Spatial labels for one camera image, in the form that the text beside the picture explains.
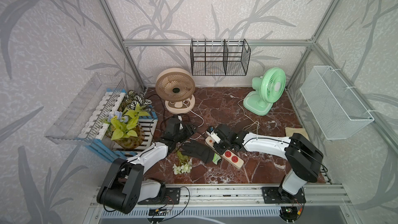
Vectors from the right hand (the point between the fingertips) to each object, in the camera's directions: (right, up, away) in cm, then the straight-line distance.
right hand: (215, 144), depth 87 cm
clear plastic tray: (-59, +17, -22) cm, 65 cm away
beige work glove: (+48, +6, +9) cm, 49 cm away
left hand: (-11, +9, 0) cm, 14 cm away
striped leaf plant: (-44, +26, -7) cm, 51 cm away
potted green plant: (-43, +12, -17) cm, 47 cm away
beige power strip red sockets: (+7, -6, -3) cm, 10 cm away
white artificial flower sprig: (-16, -8, -7) cm, 19 cm away
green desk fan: (+30, +32, -2) cm, 43 cm away
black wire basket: (+4, +54, +17) cm, 57 cm away
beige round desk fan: (-22, +33, +2) cm, 40 cm away
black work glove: (-11, -3, 0) cm, 11 cm away
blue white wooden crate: (-48, +11, -28) cm, 57 cm away
